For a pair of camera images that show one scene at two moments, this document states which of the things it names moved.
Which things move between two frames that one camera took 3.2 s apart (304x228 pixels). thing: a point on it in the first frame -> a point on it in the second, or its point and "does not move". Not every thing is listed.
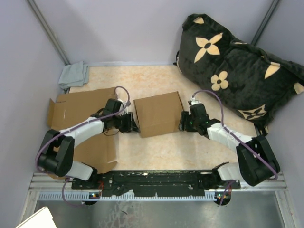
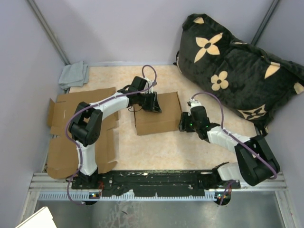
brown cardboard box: (159, 114) does not move
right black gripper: (185, 117) does not move
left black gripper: (129, 118) -> (153, 106)
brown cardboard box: (72, 108) does not move
